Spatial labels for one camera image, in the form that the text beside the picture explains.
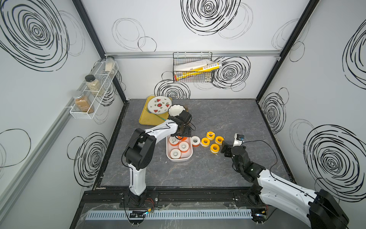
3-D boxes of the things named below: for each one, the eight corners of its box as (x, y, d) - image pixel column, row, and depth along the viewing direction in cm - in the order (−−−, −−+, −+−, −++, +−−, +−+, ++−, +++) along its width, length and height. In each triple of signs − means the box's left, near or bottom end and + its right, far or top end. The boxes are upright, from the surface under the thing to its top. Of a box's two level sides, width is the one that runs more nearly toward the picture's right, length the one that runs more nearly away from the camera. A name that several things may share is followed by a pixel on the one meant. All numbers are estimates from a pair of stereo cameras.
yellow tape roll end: (211, 141, 97) (211, 140, 95) (204, 135, 100) (204, 133, 99) (216, 137, 99) (217, 135, 98) (210, 130, 103) (210, 129, 101)
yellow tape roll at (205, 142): (200, 147, 95) (200, 145, 93) (200, 139, 99) (200, 137, 97) (209, 147, 95) (210, 145, 93) (208, 139, 99) (209, 137, 97)
